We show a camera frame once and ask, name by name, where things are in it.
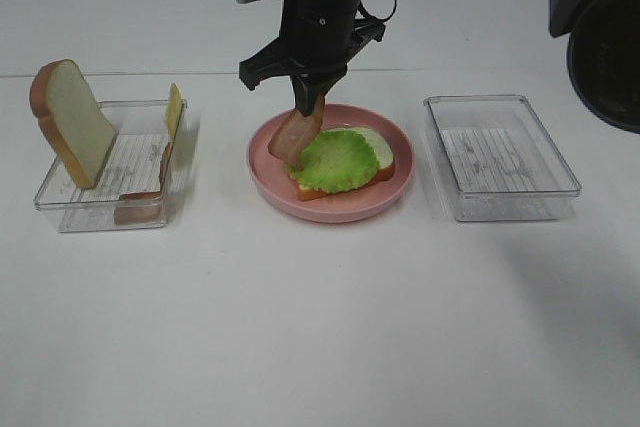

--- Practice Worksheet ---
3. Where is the right clear plastic container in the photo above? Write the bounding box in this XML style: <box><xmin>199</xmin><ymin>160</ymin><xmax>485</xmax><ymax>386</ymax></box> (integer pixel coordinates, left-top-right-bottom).
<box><xmin>424</xmin><ymin>94</ymin><xmax>582</xmax><ymax>222</ymax></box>

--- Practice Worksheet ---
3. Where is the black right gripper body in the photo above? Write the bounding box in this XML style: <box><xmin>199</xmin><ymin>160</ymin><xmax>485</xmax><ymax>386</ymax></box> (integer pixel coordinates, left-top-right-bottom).
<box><xmin>239</xmin><ymin>0</ymin><xmax>366</xmax><ymax>90</ymax></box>

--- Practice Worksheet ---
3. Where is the bacon strip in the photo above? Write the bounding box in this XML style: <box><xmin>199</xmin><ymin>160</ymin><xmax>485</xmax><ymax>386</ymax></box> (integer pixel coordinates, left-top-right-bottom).
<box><xmin>268</xmin><ymin>95</ymin><xmax>325</xmax><ymax>168</ymax></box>
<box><xmin>113</xmin><ymin>140</ymin><xmax>173</xmax><ymax>226</ymax></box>

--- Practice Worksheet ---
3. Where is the clear plastic container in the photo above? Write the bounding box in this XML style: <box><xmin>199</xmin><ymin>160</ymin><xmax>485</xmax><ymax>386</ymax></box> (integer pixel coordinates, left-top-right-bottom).
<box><xmin>424</xmin><ymin>94</ymin><xmax>582</xmax><ymax>222</ymax></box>
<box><xmin>34</xmin><ymin>100</ymin><xmax>192</xmax><ymax>233</ymax></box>

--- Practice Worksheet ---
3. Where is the green lettuce leaf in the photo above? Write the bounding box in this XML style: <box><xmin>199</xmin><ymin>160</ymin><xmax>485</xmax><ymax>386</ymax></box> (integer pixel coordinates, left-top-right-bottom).
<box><xmin>284</xmin><ymin>129</ymin><xmax>380</xmax><ymax>194</ymax></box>

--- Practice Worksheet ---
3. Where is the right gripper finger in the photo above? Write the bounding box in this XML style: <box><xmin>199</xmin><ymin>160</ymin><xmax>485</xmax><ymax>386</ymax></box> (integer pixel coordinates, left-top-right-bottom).
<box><xmin>291</xmin><ymin>72</ymin><xmax>341</xmax><ymax>117</ymax></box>

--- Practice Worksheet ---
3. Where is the yellow cheese slice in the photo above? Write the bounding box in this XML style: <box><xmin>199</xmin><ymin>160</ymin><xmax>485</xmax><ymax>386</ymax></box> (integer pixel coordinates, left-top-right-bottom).
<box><xmin>164</xmin><ymin>83</ymin><xmax>184</xmax><ymax>141</ymax></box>

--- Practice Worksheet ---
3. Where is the left clear plastic container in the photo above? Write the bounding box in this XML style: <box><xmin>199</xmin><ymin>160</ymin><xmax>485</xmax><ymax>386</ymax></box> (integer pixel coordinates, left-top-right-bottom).
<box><xmin>34</xmin><ymin>100</ymin><xmax>192</xmax><ymax>233</ymax></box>

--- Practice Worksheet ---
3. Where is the pink round plate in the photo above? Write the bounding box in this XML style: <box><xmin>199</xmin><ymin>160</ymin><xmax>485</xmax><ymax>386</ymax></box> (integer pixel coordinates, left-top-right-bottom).
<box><xmin>247</xmin><ymin>103</ymin><xmax>415</xmax><ymax>223</ymax></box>

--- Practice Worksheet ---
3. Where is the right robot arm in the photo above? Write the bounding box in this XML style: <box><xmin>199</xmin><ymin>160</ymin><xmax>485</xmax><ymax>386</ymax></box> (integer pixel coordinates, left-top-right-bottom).
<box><xmin>237</xmin><ymin>0</ymin><xmax>639</xmax><ymax>132</ymax></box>

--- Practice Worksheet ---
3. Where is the bread slice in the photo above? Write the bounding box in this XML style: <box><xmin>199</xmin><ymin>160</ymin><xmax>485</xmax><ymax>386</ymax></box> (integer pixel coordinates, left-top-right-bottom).
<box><xmin>289</xmin><ymin>126</ymin><xmax>395</xmax><ymax>201</ymax></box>
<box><xmin>29</xmin><ymin>59</ymin><xmax>116</xmax><ymax>189</ymax></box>

